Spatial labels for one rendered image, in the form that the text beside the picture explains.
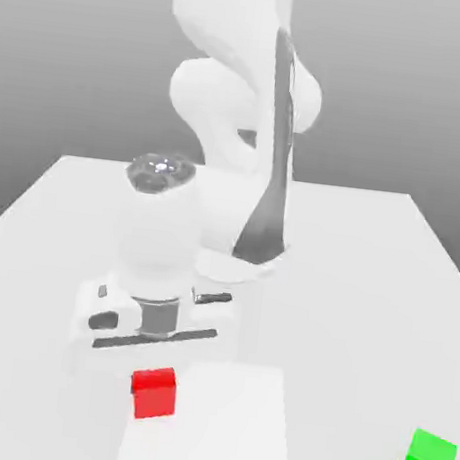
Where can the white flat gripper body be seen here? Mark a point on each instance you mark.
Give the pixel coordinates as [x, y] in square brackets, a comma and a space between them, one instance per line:
[152, 350]

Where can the small red cube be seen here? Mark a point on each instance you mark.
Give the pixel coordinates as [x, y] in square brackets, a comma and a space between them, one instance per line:
[154, 396]

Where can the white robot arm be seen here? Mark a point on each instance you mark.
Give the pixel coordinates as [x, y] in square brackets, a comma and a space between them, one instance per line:
[228, 105]

